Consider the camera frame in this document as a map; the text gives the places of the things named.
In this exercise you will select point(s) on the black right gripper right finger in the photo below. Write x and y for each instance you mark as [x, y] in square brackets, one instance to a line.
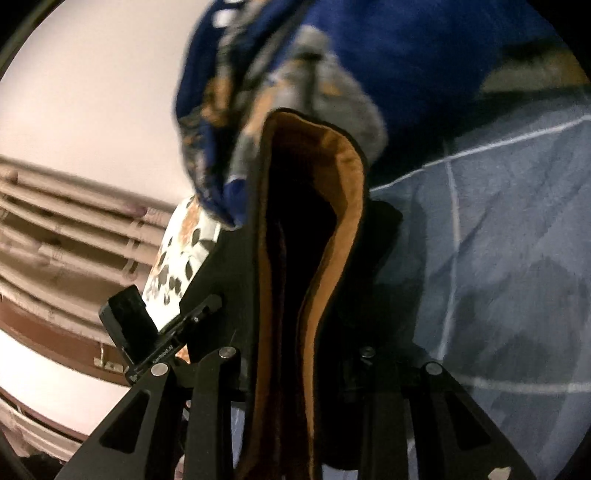
[453, 437]

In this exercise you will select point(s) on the beige pleated curtain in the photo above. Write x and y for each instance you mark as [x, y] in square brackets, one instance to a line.
[67, 245]

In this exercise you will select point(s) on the black pants with orange lining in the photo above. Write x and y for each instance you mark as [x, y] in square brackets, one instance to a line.
[316, 366]

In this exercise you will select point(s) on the dark blue dog-print blanket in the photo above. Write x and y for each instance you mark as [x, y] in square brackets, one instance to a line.
[372, 68]

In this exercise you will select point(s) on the blue grid-pattern bed sheet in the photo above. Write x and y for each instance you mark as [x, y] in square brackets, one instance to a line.
[490, 276]

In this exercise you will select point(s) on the white floral pillow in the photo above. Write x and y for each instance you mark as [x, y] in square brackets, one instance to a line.
[188, 239]

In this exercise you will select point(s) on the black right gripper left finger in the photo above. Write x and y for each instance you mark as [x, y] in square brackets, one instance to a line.
[174, 413]

